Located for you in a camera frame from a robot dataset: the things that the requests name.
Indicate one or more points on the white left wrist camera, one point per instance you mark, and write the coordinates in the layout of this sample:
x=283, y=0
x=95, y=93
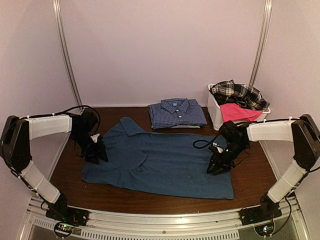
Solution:
x=95, y=137

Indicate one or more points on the white plastic laundry bin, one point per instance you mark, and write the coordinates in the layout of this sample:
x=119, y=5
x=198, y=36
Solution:
x=215, y=114

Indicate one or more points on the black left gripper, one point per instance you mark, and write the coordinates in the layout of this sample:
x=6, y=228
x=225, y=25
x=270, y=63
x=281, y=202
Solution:
x=99, y=152

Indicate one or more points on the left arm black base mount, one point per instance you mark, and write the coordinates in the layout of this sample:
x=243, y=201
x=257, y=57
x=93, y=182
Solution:
x=65, y=225

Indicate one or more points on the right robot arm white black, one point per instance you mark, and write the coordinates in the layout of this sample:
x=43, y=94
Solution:
x=292, y=147

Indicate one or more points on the aluminium frame post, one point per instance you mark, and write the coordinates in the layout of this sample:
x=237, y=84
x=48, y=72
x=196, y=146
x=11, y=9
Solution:
x=65, y=52
x=264, y=31

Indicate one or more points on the black white plaid shirt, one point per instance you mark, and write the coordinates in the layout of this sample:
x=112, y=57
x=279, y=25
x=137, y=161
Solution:
x=244, y=95

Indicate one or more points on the pink cloth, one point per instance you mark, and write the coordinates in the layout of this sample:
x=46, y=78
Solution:
x=233, y=112

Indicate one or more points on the right aluminium frame post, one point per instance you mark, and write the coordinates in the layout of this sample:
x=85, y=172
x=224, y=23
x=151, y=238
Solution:
x=264, y=31

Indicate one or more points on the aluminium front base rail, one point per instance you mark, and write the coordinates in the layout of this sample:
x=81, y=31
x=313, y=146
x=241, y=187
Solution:
x=218, y=225

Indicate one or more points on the blue checked folded shirt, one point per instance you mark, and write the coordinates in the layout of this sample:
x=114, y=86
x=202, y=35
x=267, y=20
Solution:
x=176, y=111

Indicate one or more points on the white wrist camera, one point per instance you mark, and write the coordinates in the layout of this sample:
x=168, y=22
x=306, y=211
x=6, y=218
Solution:
x=95, y=137
x=215, y=146

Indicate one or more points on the light patterned folded garment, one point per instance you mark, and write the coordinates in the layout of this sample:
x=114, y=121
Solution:
x=186, y=127

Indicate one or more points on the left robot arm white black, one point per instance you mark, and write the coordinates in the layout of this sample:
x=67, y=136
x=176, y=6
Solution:
x=18, y=132

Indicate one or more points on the dark blue polo shirt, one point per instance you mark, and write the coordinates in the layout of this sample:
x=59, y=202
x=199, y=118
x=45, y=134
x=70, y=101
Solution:
x=158, y=163

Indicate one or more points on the left aluminium frame post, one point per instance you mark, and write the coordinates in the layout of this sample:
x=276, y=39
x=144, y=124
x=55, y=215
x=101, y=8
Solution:
x=65, y=52

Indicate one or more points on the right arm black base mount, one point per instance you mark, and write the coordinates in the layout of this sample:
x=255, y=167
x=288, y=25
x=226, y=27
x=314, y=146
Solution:
x=262, y=218

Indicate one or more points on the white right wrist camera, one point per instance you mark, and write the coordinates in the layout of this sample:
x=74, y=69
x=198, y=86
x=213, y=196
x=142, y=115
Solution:
x=215, y=146

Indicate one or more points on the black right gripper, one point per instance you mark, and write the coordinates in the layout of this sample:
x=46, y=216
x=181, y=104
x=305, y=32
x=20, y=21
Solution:
x=219, y=163

